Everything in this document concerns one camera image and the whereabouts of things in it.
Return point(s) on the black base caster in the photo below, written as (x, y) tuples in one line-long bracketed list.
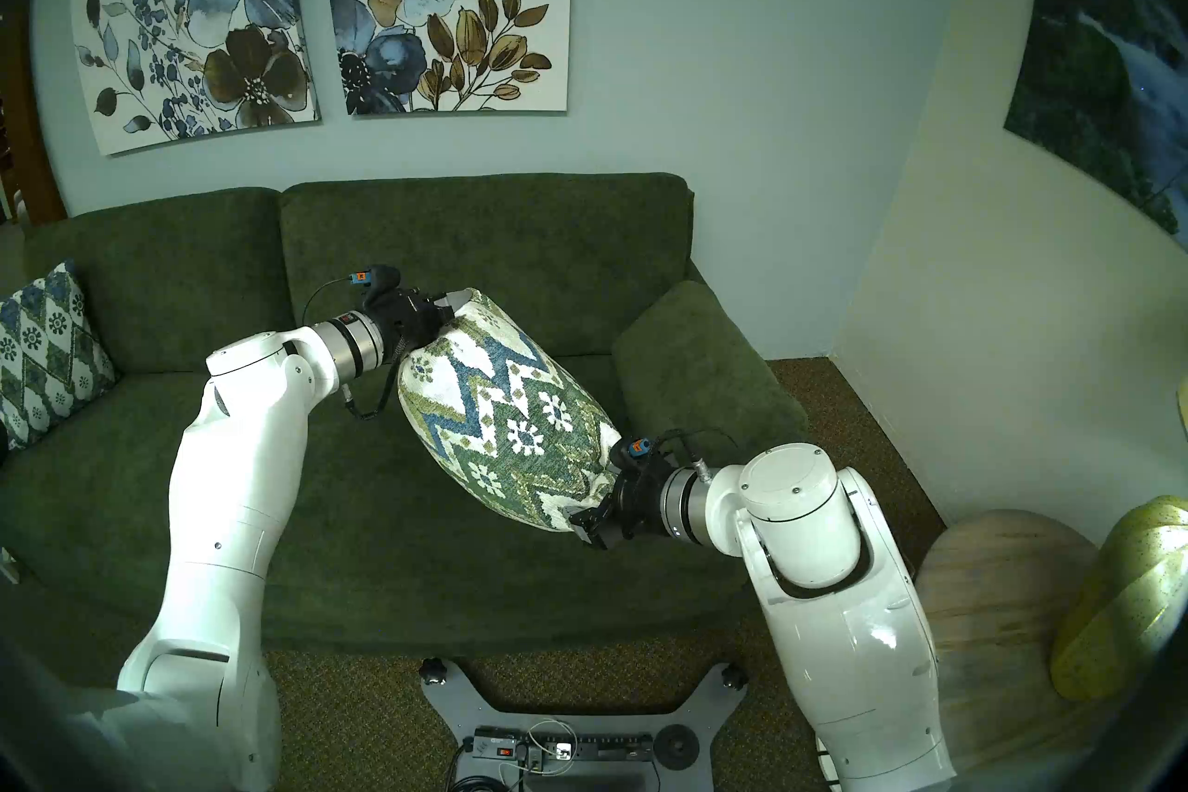
[(432, 671), (735, 675)]

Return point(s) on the black round base disc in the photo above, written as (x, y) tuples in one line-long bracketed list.
[(677, 747)]

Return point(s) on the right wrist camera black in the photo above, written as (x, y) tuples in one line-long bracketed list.
[(639, 450)]

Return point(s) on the black power strip box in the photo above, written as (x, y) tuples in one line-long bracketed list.
[(603, 748)]

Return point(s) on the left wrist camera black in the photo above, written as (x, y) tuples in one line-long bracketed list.
[(379, 278)]

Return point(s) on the forest waterfall poster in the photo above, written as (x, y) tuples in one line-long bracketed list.
[(1104, 57)]

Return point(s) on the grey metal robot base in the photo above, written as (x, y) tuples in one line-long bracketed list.
[(464, 707)]

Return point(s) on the round wooden side table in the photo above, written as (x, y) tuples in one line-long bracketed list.
[(1012, 614)]

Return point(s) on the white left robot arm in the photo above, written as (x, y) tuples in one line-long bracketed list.
[(232, 502)]

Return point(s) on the brown wooden door frame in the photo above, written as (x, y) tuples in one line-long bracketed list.
[(28, 150)]

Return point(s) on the zigzag patterned throw pillow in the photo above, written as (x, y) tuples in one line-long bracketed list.
[(510, 419)]

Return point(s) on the blue flower canvas painting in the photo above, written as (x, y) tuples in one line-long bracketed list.
[(204, 11)]

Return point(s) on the diamond patterned throw pillow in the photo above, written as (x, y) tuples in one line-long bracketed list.
[(46, 354)]

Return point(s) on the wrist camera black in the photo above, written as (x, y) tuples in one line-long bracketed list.
[(379, 278), (639, 450)]

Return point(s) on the gold speckled lamp base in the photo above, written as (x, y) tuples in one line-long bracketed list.
[(1123, 595)]

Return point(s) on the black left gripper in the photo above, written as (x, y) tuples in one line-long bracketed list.
[(404, 317)]

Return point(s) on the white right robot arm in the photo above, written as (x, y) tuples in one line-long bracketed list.
[(835, 614)]

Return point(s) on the dark green fabric sofa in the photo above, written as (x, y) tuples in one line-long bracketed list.
[(371, 540)]

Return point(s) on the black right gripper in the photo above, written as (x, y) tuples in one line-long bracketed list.
[(640, 502)]

